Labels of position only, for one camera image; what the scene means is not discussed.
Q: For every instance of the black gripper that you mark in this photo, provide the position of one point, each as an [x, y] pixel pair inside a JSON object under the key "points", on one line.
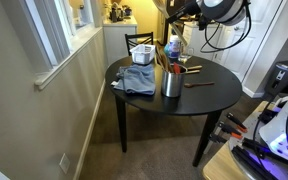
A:
{"points": [[191, 9]]}

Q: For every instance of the black orange bar clamp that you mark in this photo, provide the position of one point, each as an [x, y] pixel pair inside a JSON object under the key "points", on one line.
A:
{"points": [[236, 121], [217, 138], [229, 129]]}

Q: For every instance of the white plastic basket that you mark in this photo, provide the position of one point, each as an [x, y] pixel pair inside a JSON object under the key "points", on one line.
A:
{"points": [[142, 55]]}

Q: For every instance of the silver utensil holder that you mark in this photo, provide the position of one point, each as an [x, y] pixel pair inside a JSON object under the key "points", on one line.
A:
{"points": [[172, 85]]}

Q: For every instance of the blue cloth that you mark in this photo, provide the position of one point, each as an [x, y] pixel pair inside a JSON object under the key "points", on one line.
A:
{"points": [[137, 80]]}

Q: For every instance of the white wall outlet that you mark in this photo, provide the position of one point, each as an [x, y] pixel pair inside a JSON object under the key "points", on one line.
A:
{"points": [[64, 163]]}

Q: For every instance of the white counter cabinet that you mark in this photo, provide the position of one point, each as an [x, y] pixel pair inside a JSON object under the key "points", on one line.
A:
{"points": [[117, 40]]}

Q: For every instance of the black metal rail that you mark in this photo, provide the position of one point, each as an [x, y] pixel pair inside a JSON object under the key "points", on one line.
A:
{"points": [[250, 160]]}

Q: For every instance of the teal silicone spatula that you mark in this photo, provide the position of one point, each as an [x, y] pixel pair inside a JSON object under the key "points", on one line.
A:
{"points": [[166, 50]]}

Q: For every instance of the black table leg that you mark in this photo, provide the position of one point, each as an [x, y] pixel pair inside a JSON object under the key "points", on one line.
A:
{"points": [[205, 136], [121, 123]]}

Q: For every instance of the black coffee maker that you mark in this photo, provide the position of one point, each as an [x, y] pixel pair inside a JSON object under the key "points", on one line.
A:
{"points": [[114, 15]]}

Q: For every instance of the red silicone spatula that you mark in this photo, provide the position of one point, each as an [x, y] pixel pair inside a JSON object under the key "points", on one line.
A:
{"points": [[176, 69]]}

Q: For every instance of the long light wooden spatula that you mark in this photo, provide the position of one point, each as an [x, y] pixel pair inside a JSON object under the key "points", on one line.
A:
{"points": [[159, 6]]}

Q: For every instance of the light wooden workbench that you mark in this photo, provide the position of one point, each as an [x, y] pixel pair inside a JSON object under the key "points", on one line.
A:
{"points": [[220, 166]]}

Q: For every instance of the small dark wooden spoon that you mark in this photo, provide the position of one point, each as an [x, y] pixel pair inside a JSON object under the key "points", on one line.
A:
{"points": [[199, 84]]}

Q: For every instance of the black box device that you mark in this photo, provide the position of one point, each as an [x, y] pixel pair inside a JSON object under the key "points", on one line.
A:
{"points": [[284, 80]]}

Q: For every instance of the white framed window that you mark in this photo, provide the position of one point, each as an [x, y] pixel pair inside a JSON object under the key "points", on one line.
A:
{"points": [[42, 36]]}

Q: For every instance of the clear plastic jar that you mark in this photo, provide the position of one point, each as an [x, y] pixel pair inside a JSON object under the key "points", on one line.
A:
{"points": [[174, 48]]}

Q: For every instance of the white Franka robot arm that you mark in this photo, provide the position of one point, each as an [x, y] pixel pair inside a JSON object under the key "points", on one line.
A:
{"points": [[224, 10]]}

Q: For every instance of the black dining chair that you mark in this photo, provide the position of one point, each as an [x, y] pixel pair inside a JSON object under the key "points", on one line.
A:
{"points": [[139, 34]]}

